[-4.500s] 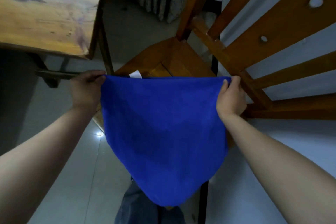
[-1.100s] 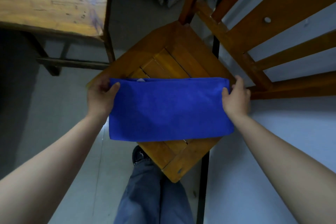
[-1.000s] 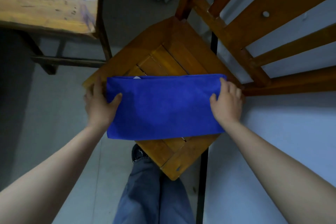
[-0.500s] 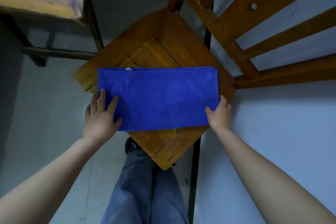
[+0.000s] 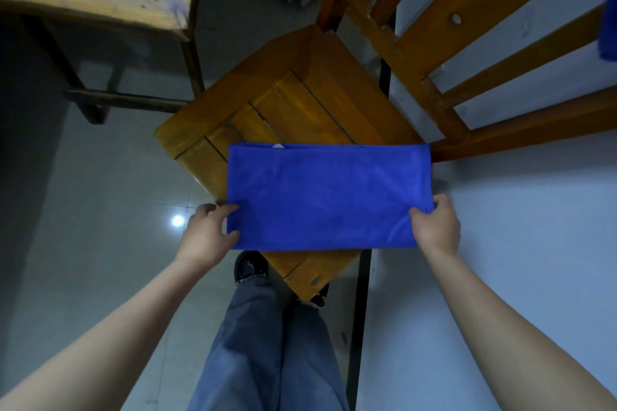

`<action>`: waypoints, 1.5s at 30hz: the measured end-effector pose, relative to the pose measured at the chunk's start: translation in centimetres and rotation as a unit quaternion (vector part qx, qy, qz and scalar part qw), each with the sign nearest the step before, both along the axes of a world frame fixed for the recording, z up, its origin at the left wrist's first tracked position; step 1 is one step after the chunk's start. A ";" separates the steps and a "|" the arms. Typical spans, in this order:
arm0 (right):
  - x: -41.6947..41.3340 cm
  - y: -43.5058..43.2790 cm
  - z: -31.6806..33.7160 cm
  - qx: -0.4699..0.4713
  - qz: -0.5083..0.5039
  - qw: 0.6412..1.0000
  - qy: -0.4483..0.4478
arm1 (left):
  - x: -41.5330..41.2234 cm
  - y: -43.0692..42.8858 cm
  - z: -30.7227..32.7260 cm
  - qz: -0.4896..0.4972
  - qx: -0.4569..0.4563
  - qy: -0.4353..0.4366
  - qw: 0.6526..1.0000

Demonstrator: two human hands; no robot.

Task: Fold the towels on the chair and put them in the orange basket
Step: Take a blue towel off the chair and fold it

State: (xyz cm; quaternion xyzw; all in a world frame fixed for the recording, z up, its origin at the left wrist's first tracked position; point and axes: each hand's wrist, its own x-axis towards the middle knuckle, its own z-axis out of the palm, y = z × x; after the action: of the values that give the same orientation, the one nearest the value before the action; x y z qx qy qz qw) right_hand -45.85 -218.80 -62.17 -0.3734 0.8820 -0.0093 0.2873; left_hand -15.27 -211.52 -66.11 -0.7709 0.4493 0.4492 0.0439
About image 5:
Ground person's right hand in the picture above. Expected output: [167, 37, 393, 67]
[408, 193, 461, 258]

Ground person's left hand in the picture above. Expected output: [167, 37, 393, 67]
[174, 203, 241, 274]

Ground blue towel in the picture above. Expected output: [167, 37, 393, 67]
[226, 143, 434, 252]
[597, 0, 617, 62]

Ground person's left forearm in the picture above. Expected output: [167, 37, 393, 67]
[0, 256, 213, 411]

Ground person's right forearm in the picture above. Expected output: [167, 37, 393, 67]
[424, 247, 617, 411]

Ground person's black left shoe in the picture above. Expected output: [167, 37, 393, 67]
[233, 251, 270, 286]

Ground person's black shoe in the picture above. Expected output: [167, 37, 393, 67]
[233, 251, 270, 286]
[308, 283, 331, 309]

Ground person's black right shoe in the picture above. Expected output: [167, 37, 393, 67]
[308, 283, 331, 309]

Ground person's blue jeans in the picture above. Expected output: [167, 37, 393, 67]
[188, 275, 350, 411]

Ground wooden slat-back chair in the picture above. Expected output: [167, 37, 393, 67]
[154, 0, 617, 303]

